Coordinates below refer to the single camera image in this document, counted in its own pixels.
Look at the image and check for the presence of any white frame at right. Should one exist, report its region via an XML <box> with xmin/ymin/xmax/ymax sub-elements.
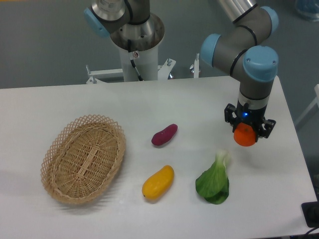
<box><xmin>294</xmin><ymin>84</ymin><xmax>319</xmax><ymax>130</ymax></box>

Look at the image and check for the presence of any blue object top right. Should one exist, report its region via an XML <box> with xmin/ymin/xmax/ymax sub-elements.
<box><xmin>295</xmin><ymin>0</ymin><xmax>319</xmax><ymax>22</ymax></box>

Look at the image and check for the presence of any purple sweet potato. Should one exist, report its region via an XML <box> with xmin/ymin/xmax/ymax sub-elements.
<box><xmin>151</xmin><ymin>123</ymin><xmax>178</xmax><ymax>146</ymax></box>

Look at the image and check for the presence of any yellow mango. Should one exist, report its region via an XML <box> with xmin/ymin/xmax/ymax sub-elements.
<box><xmin>142</xmin><ymin>165</ymin><xmax>174</xmax><ymax>201</ymax></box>

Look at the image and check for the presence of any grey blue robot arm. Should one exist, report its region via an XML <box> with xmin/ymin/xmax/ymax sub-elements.
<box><xmin>84</xmin><ymin>0</ymin><xmax>279</xmax><ymax>146</ymax></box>

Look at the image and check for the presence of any black device at edge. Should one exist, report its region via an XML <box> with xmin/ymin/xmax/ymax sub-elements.
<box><xmin>301</xmin><ymin>202</ymin><xmax>319</xmax><ymax>228</ymax></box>

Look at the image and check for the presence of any green bok choy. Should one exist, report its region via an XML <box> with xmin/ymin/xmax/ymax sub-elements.
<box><xmin>195</xmin><ymin>150</ymin><xmax>231</xmax><ymax>205</ymax></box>

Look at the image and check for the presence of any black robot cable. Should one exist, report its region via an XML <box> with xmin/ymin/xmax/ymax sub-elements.
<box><xmin>127</xmin><ymin>39</ymin><xmax>144</xmax><ymax>82</ymax></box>

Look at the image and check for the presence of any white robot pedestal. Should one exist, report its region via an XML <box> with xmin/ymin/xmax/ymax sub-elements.
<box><xmin>85</xmin><ymin>12</ymin><xmax>201</xmax><ymax>84</ymax></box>

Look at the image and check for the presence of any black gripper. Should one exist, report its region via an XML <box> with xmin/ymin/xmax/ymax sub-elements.
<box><xmin>224</xmin><ymin>99</ymin><xmax>276</xmax><ymax>142</ymax></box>

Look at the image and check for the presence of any woven wicker basket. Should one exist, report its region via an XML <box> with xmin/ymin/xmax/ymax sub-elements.
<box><xmin>40</xmin><ymin>115</ymin><xmax>126</xmax><ymax>205</ymax></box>

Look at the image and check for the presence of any orange fruit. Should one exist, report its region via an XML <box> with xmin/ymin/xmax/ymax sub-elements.
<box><xmin>234</xmin><ymin>122</ymin><xmax>256</xmax><ymax>147</ymax></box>

